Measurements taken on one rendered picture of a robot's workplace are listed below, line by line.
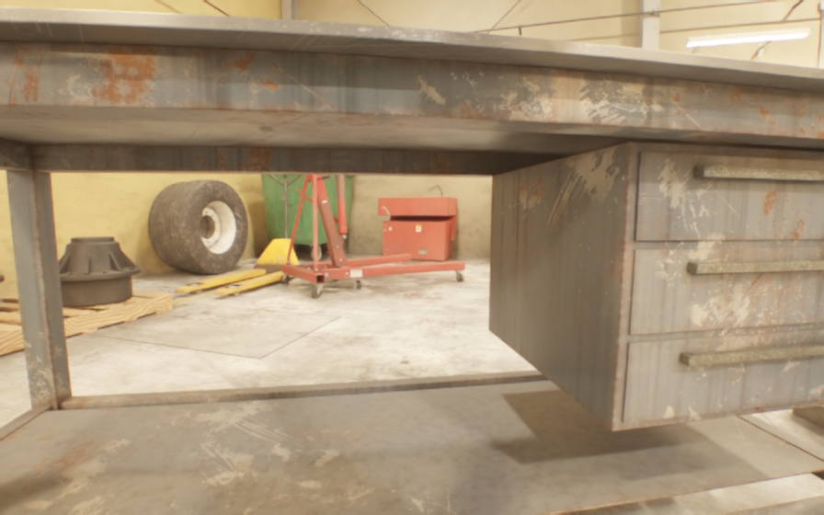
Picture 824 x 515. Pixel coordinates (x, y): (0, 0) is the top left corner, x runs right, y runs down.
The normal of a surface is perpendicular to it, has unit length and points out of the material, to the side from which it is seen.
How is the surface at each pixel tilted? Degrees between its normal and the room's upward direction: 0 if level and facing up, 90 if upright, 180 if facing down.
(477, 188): 90
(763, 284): 90
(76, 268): 76
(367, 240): 90
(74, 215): 90
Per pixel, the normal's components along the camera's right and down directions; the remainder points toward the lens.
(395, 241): -0.29, 0.11
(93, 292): 0.58, 0.09
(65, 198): 0.95, 0.04
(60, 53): 0.16, 0.11
